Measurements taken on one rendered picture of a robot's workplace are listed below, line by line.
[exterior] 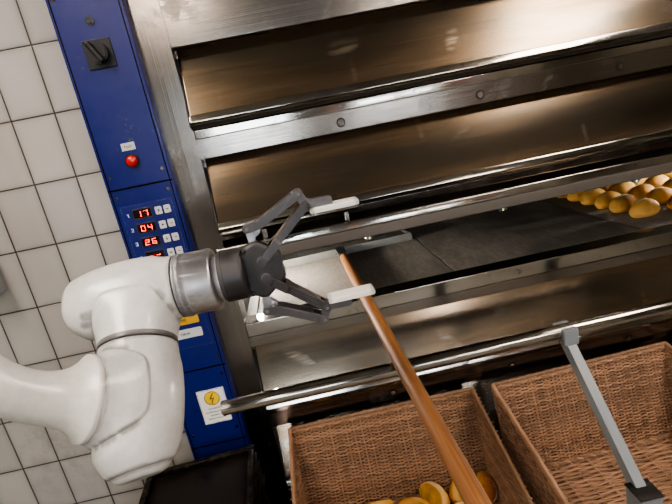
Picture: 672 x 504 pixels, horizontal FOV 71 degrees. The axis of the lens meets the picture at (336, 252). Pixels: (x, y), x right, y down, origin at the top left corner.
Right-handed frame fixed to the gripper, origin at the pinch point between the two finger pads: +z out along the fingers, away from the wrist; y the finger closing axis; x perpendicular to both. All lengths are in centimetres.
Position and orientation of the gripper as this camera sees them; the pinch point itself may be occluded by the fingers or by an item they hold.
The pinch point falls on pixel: (358, 247)
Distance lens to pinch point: 69.4
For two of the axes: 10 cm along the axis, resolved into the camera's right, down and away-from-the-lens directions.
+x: 1.2, 2.5, -9.6
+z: 9.7, -2.1, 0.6
